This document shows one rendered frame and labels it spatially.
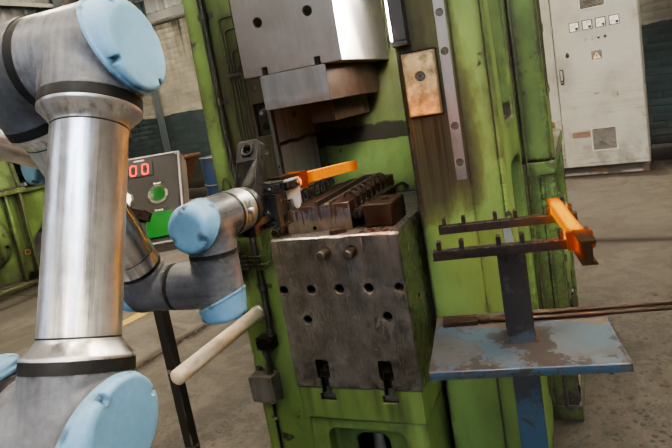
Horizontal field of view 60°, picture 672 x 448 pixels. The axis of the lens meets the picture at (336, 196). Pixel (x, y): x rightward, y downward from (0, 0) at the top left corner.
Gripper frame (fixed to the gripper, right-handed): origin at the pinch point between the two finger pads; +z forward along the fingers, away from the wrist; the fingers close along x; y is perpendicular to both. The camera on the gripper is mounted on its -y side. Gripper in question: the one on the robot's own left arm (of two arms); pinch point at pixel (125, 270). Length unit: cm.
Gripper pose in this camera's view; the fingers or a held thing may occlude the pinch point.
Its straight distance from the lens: 159.8
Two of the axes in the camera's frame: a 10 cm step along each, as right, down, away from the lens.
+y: -6.9, 2.3, -6.9
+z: 1.7, 9.7, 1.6
